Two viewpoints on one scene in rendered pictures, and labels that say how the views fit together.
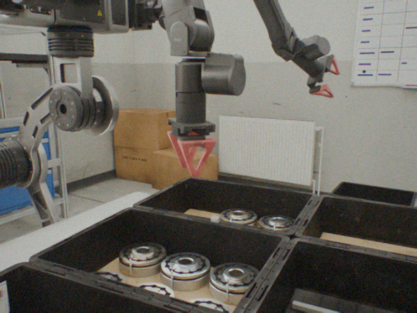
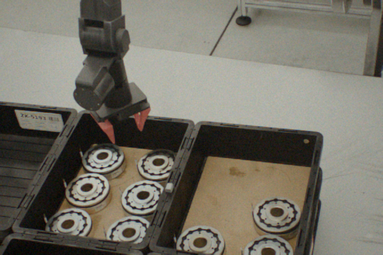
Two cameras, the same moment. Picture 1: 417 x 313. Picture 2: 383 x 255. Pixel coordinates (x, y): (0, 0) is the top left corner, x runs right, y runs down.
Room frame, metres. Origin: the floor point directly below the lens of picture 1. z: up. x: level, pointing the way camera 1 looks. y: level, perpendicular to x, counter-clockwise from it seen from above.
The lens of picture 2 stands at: (0.74, -1.12, 2.05)
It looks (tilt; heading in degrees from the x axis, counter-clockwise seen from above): 41 degrees down; 84
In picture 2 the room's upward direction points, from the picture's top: 8 degrees counter-clockwise
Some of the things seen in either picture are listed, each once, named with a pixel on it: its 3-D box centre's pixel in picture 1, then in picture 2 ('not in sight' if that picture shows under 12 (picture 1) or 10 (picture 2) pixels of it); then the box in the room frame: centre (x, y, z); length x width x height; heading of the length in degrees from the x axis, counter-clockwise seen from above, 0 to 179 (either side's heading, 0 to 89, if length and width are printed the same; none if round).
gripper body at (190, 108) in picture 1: (190, 111); (115, 91); (0.72, 0.03, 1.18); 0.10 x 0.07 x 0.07; 19
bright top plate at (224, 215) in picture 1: (238, 215); (277, 214); (1.01, -0.09, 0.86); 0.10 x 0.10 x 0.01
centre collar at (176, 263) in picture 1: (185, 262); (143, 196); (0.73, 0.04, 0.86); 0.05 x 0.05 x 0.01
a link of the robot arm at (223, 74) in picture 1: (211, 59); (99, 66); (0.70, -0.01, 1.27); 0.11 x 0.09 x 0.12; 58
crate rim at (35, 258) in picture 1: (167, 252); (110, 175); (0.67, 0.07, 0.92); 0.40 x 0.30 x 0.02; 64
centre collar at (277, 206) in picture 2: (238, 213); (277, 212); (1.01, -0.09, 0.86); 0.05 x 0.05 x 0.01
